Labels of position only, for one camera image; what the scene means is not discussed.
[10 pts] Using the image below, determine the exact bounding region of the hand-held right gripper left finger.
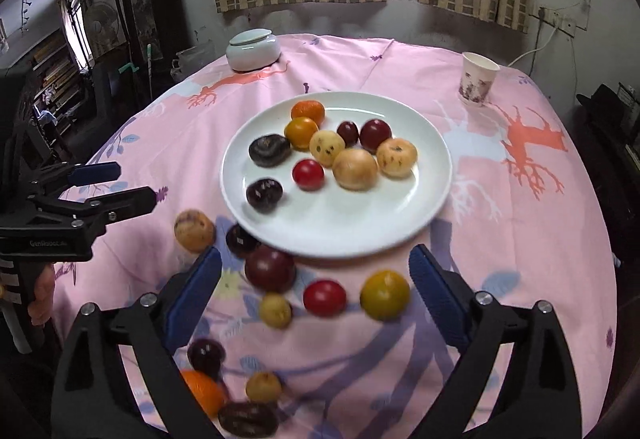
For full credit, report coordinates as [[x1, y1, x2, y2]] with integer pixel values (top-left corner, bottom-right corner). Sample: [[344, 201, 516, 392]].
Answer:
[[50, 246, 223, 439]]

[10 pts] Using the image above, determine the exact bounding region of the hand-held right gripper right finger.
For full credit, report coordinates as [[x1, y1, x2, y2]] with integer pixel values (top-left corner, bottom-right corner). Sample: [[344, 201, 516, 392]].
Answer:
[[408, 244, 583, 439]]

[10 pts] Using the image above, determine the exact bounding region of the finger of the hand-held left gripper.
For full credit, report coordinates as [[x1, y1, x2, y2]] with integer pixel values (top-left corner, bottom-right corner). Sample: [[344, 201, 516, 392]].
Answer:
[[24, 161, 122, 200], [30, 185, 161, 245]]

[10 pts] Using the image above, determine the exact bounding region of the dark red plum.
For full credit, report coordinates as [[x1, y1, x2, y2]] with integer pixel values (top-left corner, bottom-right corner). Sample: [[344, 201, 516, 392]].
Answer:
[[245, 177, 284, 212], [244, 245, 297, 294], [359, 119, 393, 154]]

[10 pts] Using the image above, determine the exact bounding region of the white oval plate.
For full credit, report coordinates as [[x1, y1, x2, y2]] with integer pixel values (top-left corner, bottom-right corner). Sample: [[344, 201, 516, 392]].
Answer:
[[221, 91, 453, 260]]

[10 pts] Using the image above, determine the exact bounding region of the pale yellow apple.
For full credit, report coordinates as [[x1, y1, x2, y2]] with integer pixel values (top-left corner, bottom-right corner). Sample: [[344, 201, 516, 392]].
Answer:
[[376, 138, 418, 178]]

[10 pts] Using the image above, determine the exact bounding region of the large yellow pear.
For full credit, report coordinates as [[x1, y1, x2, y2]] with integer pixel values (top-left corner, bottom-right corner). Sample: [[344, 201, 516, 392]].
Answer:
[[332, 148, 379, 192]]

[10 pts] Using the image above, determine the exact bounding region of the dark purple passion fruit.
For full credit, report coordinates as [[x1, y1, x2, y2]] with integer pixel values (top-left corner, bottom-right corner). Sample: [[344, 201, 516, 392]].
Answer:
[[217, 401, 279, 438], [248, 134, 293, 168]]

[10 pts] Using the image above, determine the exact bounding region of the red tomato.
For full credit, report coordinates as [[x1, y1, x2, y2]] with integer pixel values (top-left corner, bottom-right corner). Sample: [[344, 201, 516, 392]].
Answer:
[[302, 280, 348, 318], [292, 159, 326, 192]]

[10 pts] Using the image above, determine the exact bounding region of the spotted pale pepino melon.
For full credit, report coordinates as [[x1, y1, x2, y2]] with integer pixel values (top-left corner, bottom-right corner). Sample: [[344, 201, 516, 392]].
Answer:
[[309, 130, 347, 168]]

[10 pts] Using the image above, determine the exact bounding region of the small dark plum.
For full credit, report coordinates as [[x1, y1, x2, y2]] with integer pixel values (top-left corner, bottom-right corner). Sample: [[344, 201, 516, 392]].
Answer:
[[336, 120, 360, 146], [187, 338, 227, 377], [225, 224, 262, 257]]

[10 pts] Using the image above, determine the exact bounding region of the smooth orange citrus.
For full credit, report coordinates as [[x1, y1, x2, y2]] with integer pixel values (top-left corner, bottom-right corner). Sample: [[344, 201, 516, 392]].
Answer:
[[284, 117, 320, 150]]

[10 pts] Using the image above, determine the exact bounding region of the orange mandarin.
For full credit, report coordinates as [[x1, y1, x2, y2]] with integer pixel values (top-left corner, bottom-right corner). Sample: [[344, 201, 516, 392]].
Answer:
[[291, 100, 327, 127], [180, 370, 226, 419]]

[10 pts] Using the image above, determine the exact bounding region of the person's left hand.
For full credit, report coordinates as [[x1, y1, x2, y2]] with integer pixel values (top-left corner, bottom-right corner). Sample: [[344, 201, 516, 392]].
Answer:
[[27, 264, 57, 326]]

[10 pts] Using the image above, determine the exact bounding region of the yellow-green plum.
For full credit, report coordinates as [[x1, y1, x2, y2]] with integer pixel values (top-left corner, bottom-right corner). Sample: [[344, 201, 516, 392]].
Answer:
[[360, 270, 412, 321]]

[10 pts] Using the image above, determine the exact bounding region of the striped pale pepino melon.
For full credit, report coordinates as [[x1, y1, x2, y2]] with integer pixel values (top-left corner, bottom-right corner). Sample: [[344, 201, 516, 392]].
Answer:
[[173, 209, 217, 254]]

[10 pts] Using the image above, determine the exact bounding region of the small yellow fruit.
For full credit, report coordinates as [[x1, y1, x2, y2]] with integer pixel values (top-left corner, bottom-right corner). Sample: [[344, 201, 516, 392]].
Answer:
[[259, 292, 293, 330], [245, 371, 283, 404]]

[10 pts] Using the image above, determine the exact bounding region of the pink printed tablecloth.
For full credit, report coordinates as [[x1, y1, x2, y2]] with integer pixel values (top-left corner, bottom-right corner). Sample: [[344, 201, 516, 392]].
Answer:
[[52, 34, 618, 439]]

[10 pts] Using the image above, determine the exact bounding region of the bookshelf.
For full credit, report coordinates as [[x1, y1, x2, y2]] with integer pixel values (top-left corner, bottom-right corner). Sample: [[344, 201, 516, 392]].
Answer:
[[20, 31, 88, 140]]

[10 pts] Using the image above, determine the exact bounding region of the clear plastic jug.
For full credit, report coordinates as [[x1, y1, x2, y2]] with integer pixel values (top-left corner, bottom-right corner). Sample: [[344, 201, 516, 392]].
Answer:
[[171, 44, 217, 82]]

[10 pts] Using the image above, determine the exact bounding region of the standing fan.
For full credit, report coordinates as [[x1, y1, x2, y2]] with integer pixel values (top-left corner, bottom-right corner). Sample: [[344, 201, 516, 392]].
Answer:
[[82, 0, 121, 60]]

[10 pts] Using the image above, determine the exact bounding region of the white lidded ceramic jar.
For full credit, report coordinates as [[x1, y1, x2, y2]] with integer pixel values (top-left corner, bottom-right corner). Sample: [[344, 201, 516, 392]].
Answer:
[[225, 29, 282, 74]]

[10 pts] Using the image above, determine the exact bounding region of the printed paper cup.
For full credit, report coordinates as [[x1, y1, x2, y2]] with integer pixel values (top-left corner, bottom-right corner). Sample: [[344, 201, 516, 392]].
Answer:
[[457, 51, 501, 107]]

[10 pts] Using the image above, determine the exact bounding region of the black hat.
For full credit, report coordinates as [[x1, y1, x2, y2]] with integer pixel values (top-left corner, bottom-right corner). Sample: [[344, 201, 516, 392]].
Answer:
[[576, 84, 640, 130]]

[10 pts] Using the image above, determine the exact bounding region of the white power cable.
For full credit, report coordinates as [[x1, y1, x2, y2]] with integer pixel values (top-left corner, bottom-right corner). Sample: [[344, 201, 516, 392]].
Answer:
[[500, 21, 558, 67]]

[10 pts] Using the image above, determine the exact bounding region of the white wall power strip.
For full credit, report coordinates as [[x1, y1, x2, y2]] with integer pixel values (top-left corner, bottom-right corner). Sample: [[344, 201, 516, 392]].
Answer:
[[537, 6, 591, 37]]

